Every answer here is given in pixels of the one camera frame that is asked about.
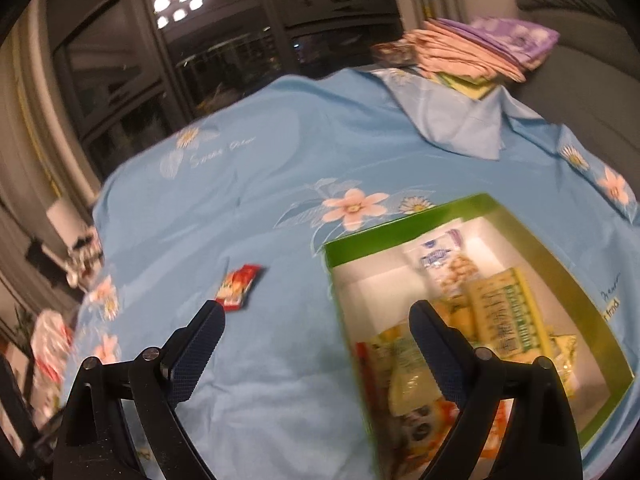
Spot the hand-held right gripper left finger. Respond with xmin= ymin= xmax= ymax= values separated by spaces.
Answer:
xmin=59 ymin=300 xmax=227 ymax=480

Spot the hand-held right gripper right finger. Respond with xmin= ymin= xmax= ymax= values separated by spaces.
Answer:
xmin=407 ymin=300 xmax=583 ymax=480

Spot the small red snack packet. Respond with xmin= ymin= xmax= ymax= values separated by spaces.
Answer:
xmin=215 ymin=263 xmax=264 ymax=312

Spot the orange panda snack packet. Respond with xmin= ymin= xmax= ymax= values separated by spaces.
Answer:
xmin=390 ymin=397 xmax=516 ymax=480

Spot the green cardboard box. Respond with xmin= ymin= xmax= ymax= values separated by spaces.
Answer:
xmin=322 ymin=192 xmax=636 ymax=478

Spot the yellow green-label snack packet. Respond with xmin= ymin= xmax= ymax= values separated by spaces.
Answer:
xmin=467 ymin=267 xmax=556 ymax=358

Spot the white blue peanut packet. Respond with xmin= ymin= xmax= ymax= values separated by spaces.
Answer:
xmin=405 ymin=227 xmax=478 ymax=301

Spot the pale yellow snack packet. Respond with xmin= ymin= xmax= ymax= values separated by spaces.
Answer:
xmin=545 ymin=327 xmax=581 ymax=401

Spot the artificial flower bunch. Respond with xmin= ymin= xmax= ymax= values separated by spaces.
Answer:
xmin=65 ymin=230 xmax=103 ymax=286

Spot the red and white plastic bag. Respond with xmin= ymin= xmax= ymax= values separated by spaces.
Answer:
xmin=30 ymin=310 xmax=76 ymax=411

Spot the blue floral bedsheet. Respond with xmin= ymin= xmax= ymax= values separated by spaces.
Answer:
xmin=60 ymin=67 xmax=640 ymax=480

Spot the black box-shaped appliance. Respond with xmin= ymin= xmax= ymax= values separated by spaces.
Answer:
xmin=25 ymin=240 xmax=66 ymax=281

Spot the white lamp shade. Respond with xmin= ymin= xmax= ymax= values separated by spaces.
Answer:
xmin=46 ymin=199 xmax=83 ymax=241

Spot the light blue folded cloth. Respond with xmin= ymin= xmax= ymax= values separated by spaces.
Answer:
xmin=375 ymin=67 xmax=506 ymax=161

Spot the yellow-green folded cloth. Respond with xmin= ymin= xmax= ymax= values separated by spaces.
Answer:
xmin=437 ymin=72 xmax=496 ymax=98

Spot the dark glass window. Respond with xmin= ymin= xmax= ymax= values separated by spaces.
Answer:
xmin=45 ymin=0 xmax=406 ymax=181

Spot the grey sofa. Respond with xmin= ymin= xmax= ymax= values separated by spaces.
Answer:
xmin=515 ymin=0 xmax=640 ymax=181

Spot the pink folded cloth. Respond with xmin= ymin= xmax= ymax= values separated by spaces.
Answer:
xmin=402 ymin=19 xmax=526 ymax=83

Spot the purple folded cloth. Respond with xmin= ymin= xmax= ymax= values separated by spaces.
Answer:
xmin=465 ymin=16 xmax=560 ymax=71

